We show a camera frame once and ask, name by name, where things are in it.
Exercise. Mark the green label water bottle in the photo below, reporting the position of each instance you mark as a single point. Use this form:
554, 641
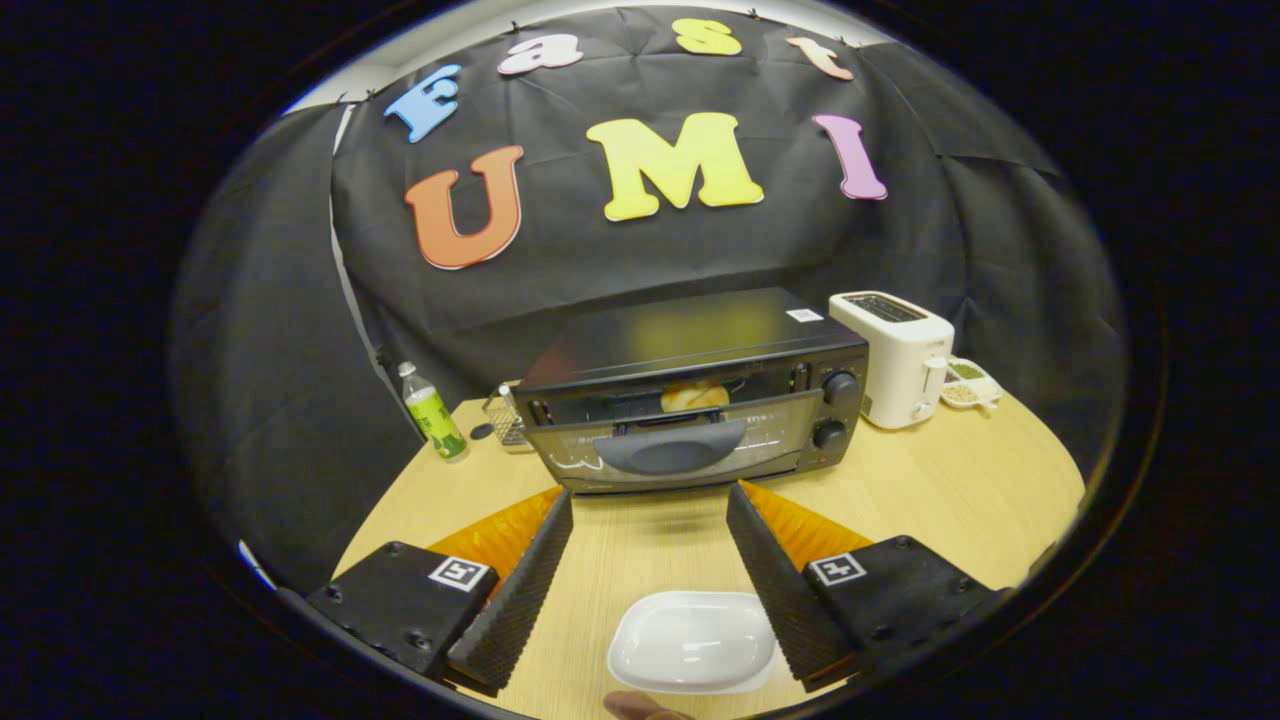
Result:
435, 415

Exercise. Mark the small white divided dish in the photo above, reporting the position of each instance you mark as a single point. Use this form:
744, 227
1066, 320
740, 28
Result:
968, 385

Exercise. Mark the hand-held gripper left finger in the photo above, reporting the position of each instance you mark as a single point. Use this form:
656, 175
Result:
515, 610

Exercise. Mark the black toaster oven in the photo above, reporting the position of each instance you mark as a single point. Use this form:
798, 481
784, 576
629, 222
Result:
700, 330

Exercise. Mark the white square plate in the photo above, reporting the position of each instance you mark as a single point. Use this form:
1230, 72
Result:
690, 640

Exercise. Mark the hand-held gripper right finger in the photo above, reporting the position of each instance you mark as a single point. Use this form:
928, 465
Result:
785, 610

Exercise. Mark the white toaster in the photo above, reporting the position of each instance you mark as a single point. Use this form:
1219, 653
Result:
895, 365

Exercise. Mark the golden bread bun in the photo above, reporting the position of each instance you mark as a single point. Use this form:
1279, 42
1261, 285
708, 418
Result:
690, 397

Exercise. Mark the black backdrop cloth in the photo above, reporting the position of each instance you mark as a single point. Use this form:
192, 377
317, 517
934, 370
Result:
560, 250

